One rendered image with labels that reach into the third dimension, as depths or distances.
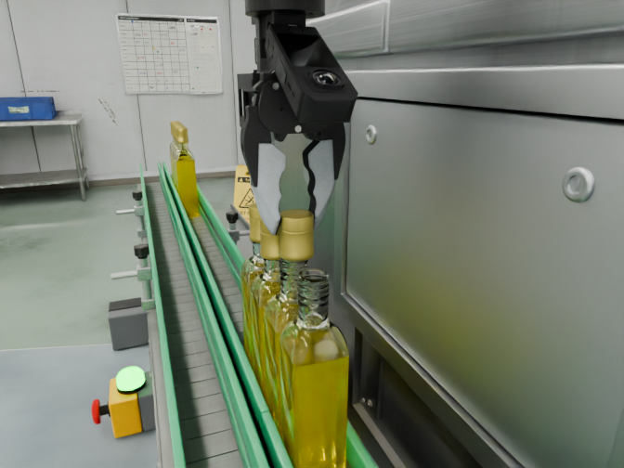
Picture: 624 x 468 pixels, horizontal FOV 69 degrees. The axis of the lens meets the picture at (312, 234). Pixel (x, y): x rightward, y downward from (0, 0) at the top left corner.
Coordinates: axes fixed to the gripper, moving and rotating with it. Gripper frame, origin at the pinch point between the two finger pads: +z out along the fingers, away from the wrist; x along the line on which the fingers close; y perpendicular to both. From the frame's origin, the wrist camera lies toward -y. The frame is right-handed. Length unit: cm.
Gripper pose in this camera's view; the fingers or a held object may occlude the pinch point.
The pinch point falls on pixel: (295, 221)
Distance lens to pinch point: 45.1
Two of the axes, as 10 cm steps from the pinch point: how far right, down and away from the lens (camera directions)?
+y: -3.7, -3.0, 8.8
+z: 0.0, 9.5, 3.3
